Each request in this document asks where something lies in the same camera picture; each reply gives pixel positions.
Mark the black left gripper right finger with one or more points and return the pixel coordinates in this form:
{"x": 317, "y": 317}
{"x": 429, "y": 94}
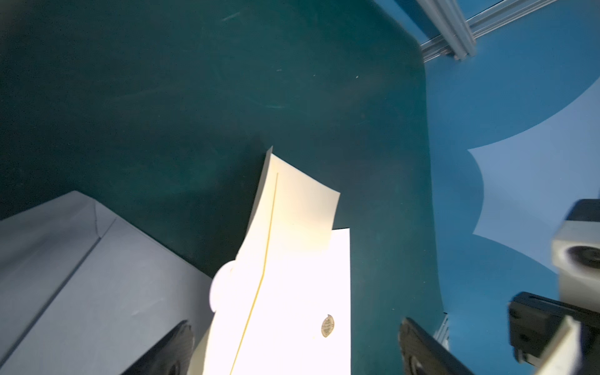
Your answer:
{"x": 421, "y": 354}

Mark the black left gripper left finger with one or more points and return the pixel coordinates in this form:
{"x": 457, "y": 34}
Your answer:
{"x": 171, "y": 355}

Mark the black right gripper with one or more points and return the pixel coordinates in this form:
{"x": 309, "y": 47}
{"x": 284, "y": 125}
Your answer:
{"x": 534, "y": 320}

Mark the pink lined letter paper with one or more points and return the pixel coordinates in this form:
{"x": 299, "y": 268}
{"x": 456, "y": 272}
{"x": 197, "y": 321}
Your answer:
{"x": 562, "y": 356}

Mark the cream envelope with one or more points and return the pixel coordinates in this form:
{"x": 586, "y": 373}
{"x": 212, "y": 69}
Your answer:
{"x": 292, "y": 216}

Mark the white envelope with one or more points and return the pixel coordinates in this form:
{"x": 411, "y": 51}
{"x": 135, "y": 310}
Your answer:
{"x": 285, "y": 335}

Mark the grey envelope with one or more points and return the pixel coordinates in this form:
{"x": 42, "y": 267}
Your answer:
{"x": 85, "y": 292}

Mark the round white sticker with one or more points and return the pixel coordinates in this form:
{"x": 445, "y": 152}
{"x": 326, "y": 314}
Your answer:
{"x": 220, "y": 286}

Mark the round gold wax seal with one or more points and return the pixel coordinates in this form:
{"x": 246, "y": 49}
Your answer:
{"x": 327, "y": 326}

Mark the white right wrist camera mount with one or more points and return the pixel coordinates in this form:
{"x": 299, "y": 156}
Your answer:
{"x": 575, "y": 254}

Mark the aluminium back frame rail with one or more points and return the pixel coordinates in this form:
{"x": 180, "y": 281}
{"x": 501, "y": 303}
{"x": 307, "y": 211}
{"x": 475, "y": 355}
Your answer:
{"x": 502, "y": 14}

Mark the aluminium right corner post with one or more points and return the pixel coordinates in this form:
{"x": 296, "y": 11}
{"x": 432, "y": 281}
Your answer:
{"x": 455, "y": 35}

